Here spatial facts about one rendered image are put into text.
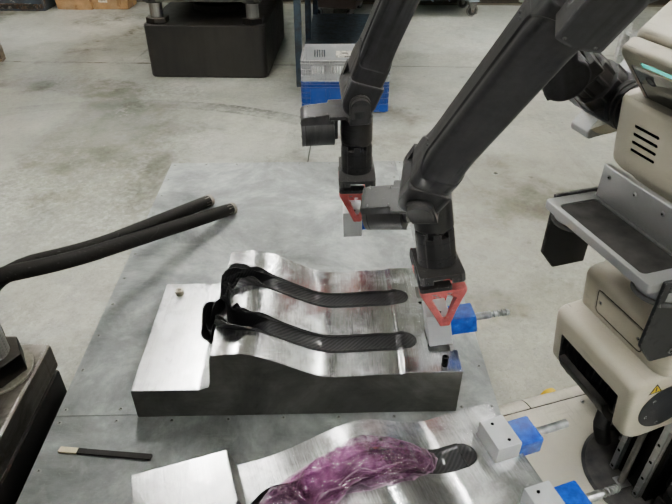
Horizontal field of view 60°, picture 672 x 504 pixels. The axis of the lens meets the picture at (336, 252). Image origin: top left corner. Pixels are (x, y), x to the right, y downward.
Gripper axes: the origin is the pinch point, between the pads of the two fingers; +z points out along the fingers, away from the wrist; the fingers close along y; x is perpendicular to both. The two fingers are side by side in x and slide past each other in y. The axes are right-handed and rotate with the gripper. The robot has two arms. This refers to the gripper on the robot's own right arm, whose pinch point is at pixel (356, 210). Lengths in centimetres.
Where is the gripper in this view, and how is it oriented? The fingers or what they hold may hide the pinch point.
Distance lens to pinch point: 113.2
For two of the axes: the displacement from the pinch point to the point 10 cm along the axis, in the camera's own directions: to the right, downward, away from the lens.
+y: 0.1, 5.8, -8.1
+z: 0.2, 8.1, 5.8
